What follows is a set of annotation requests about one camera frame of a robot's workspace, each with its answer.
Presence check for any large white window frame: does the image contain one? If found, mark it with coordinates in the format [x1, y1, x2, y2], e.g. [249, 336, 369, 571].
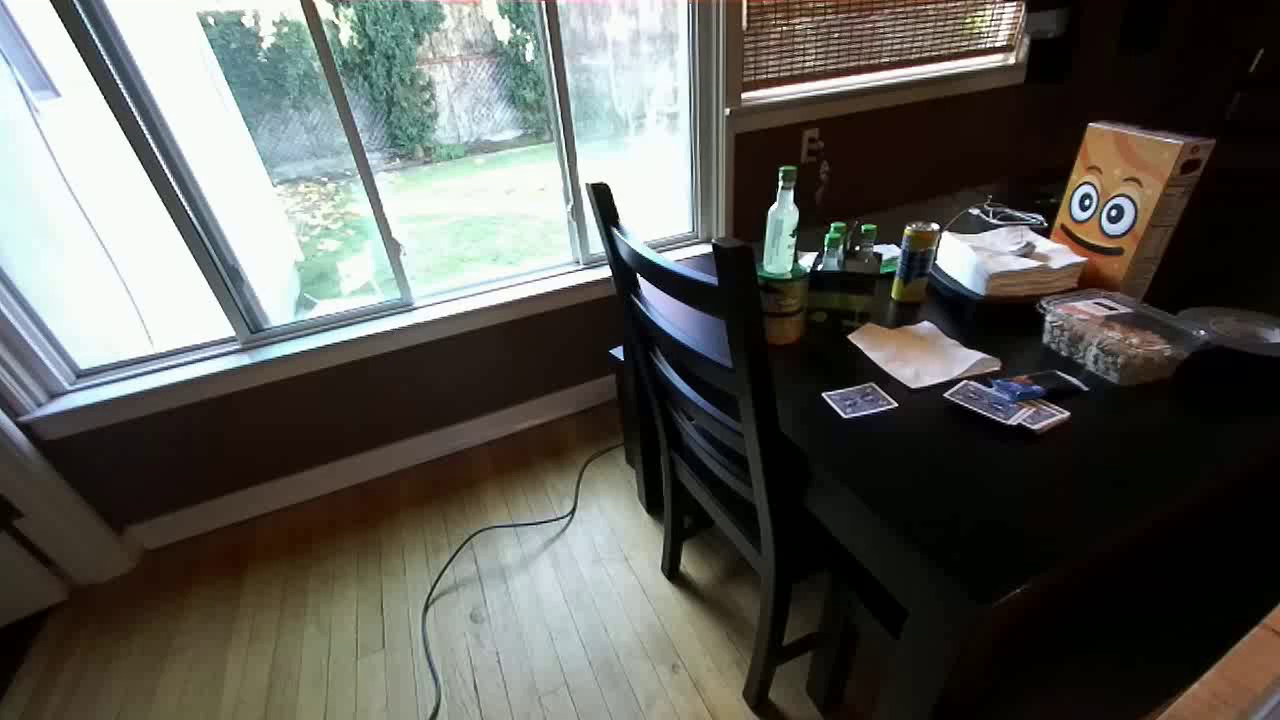
[0, 0, 735, 412]

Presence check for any yellow and blue drink can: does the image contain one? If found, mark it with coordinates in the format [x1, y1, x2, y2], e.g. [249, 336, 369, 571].
[888, 221, 946, 328]

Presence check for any clear round plastic lid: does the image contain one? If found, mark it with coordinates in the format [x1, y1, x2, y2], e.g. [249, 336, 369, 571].
[1172, 306, 1280, 362]

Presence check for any dark wooden ladder-back chair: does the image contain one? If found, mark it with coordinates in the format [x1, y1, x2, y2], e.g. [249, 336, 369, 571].
[583, 177, 857, 718]

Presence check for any clear plastic container of seeds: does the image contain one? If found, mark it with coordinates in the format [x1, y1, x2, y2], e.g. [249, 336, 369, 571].
[1035, 286, 1203, 394]

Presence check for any dark bottle carrier carton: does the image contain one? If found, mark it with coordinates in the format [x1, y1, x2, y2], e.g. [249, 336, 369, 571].
[755, 256, 898, 348]

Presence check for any stack of white napkins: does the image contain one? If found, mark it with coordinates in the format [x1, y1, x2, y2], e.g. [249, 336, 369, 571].
[933, 221, 1088, 302]

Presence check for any small green glass bottle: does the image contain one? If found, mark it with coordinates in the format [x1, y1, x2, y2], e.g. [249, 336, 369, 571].
[811, 216, 851, 279]
[850, 216, 885, 271]

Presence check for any bamboo window blind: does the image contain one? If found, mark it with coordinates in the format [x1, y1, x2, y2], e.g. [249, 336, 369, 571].
[735, 0, 1034, 93]

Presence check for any blue-backed playing card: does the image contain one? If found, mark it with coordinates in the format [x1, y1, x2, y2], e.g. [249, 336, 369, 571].
[822, 386, 871, 425]
[1008, 398, 1076, 436]
[851, 379, 905, 419]
[950, 379, 1034, 433]

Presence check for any cardboard box with cartoon face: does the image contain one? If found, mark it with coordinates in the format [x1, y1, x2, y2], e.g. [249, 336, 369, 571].
[1048, 120, 1220, 302]

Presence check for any white paper napkin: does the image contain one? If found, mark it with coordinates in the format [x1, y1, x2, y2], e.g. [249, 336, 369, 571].
[843, 317, 1008, 398]

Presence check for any grey floor power cable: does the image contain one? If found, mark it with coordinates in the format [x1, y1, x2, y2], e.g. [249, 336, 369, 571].
[417, 436, 627, 720]

